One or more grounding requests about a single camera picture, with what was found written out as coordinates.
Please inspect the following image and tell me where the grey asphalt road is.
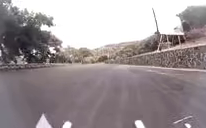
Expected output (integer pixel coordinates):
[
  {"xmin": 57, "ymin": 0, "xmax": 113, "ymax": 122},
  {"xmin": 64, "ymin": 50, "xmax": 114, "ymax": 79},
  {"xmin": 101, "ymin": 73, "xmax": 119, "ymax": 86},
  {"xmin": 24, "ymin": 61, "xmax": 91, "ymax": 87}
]
[{"xmin": 0, "ymin": 63, "xmax": 206, "ymax": 128}]

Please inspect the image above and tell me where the pole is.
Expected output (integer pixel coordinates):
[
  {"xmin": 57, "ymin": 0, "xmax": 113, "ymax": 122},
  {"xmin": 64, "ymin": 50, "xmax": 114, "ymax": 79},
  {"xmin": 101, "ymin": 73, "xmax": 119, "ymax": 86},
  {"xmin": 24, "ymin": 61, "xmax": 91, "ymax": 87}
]
[{"xmin": 151, "ymin": 7, "xmax": 161, "ymax": 36}]

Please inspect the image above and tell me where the shelter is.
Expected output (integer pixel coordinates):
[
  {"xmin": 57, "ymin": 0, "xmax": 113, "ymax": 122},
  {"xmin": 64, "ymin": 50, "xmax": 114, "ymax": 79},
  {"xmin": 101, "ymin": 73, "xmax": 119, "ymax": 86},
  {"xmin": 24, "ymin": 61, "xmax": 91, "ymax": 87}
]
[{"xmin": 156, "ymin": 31, "xmax": 187, "ymax": 53}]

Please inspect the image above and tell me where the bushy hillside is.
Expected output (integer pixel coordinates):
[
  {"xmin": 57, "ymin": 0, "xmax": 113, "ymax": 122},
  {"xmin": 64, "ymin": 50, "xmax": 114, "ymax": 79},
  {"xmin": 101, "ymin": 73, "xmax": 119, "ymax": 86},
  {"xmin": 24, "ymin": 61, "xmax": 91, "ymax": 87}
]
[{"xmin": 62, "ymin": 34, "xmax": 159, "ymax": 65}]

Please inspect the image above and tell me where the robot's own part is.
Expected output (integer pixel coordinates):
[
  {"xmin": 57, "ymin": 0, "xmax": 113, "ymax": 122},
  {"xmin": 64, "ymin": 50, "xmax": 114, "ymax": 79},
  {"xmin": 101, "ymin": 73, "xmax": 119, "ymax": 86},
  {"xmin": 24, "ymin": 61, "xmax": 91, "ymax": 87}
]
[
  {"xmin": 61, "ymin": 120, "xmax": 73, "ymax": 128},
  {"xmin": 134, "ymin": 119, "xmax": 146, "ymax": 128}
]

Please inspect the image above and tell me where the group of trees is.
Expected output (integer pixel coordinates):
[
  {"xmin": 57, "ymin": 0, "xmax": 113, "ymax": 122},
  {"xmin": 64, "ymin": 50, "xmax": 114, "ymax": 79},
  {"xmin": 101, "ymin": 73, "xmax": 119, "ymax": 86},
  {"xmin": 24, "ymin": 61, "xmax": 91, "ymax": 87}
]
[
  {"xmin": 176, "ymin": 2, "xmax": 206, "ymax": 33},
  {"xmin": 0, "ymin": 0, "xmax": 64, "ymax": 65}
]

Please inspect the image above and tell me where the stone wall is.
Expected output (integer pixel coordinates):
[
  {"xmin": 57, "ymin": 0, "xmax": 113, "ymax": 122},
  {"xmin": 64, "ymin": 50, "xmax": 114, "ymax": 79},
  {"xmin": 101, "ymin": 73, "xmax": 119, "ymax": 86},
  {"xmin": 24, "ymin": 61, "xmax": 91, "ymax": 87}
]
[{"xmin": 105, "ymin": 41, "xmax": 206, "ymax": 71}]

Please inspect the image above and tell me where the low roadside wall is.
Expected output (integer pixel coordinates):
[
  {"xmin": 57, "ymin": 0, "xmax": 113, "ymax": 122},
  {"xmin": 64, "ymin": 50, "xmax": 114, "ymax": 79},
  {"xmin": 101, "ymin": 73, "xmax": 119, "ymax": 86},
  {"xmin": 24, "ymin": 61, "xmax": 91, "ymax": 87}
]
[{"xmin": 0, "ymin": 62, "xmax": 69, "ymax": 71}]

